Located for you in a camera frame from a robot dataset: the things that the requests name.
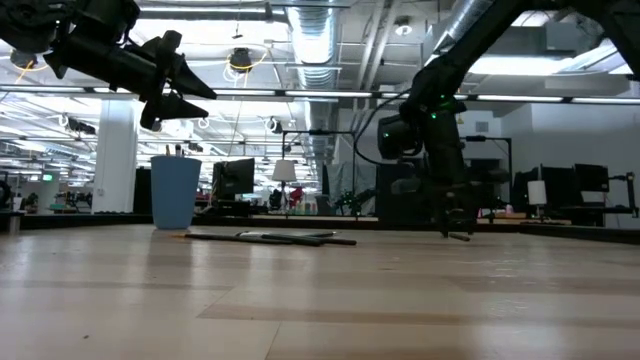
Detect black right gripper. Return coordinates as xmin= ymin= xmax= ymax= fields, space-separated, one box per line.
xmin=424 ymin=107 xmax=479 ymax=239

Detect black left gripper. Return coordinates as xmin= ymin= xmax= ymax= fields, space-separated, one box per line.
xmin=43 ymin=29 xmax=219 ymax=130

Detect black partition panels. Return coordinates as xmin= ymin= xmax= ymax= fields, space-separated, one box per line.
xmin=375 ymin=157 xmax=511 ymax=223

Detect small white table lamp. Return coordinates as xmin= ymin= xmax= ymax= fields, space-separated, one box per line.
xmin=527 ymin=179 xmax=548 ymax=220

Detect white building column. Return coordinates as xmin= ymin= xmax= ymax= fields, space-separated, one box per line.
xmin=91 ymin=99 xmax=139 ymax=215

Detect blue plastic cup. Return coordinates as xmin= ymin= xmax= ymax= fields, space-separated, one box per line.
xmin=149 ymin=155 xmax=203 ymax=231

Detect long light strip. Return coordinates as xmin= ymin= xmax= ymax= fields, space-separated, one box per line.
xmin=0 ymin=83 xmax=640 ymax=105

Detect large white table lamp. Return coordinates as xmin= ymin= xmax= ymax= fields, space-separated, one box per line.
xmin=271 ymin=159 xmax=299 ymax=217

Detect small black background monitor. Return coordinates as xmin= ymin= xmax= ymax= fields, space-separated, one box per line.
xmin=573 ymin=163 xmax=611 ymax=194

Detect black ceiling cable reel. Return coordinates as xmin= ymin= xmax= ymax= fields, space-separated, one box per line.
xmin=228 ymin=47 xmax=254 ymax=75
xmin=9 ymin=49 xmax=39 ymax=70

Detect short black gantry frame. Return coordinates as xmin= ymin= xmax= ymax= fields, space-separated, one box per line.
xmin=464 ymin=134 xmax=513 ymax=182

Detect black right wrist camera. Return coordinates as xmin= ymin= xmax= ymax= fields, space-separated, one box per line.
xmin=377 ymin=113 xmax=426 ymax=161

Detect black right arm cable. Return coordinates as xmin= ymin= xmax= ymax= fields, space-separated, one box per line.
xmin=353 ymin=92 xmax=416 ymax=166

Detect tall black gantry frame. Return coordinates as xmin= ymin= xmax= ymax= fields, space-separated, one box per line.
xmin=281 ymin=129 xmax=357 ymax=217

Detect ribbed silver air duct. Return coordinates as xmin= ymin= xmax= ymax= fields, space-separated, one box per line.
xmin=285 ymin=0 xmax=343 ymax=166

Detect smooth silver air duct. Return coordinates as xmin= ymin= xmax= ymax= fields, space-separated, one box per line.
xmin=432 ymin=0 xmax=496 ymax=56

